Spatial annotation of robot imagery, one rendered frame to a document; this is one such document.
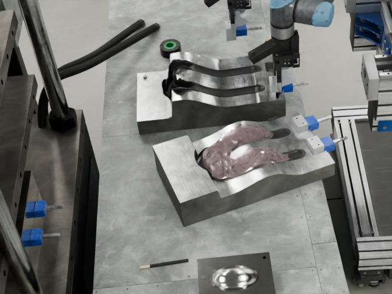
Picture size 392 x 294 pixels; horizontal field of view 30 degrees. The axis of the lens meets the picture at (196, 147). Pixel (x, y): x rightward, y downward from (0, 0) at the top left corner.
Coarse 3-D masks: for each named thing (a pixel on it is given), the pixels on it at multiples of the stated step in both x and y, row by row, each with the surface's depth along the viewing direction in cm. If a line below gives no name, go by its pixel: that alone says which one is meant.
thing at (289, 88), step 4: (272, 76) 246; (272, 80) 244; (272, 84) 243; (292, 84) 244; (296, 84) 246; (300, 84) 246; (304, 84) 246; (308, 84) 246; (272, 88) 244; (284, 88) 244; (288, 88) 244; (292, 88) 244; (284, 92) 246
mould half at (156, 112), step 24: (192, 72) 250; (264, 72) 252; (144, 96) 254; (192, 96) 241; (216, 96) 245; (240, 96) 245; (264, 96) 243; (144, 120) 245; (168, 120) 245; (192, 120) 246; (216, 120) 246; (240, 120) 247; (264, 120) 247
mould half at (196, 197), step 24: (288, 120) 239; (168, 144) 228; (192, 144) 233; (264, 144) 228; (288, 144) 231; (168, 168) 221; (192, 168) 220; (264, 168) 219; (288, 168) 222; (312, 168) 223; (168, 192) 227; (192, 192) 213; (216, 192) 213; (240, 192) 217; (264, 192) 221; (192, 216) 216
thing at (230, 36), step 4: (228, 24) 263; (244, 24) 264; (228, 28) 261; (236, 28) 263; (240, 28) 263; (244, 28) 263; (248, 28) 264; (252, 28) 264; (256, 28) 264; (260, 28) 264; (228, 32) 262; (232, 32) 262; (236, 32) 263; (240, 32) 263; (244, 32) 263; (228, 36) 263; (232, 36) 263; (236, 36) 264; (228, 40) 265; (232, 40) 265
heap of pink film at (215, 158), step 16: (240, 128) 227; (256, 128) 230; (224, 144) 227; (240, 144) 227; (208, 160) 224; (224, 160) 221; (240, 160) 222; (256, 160) 219; (272, 160) 221; (224, 176) 220
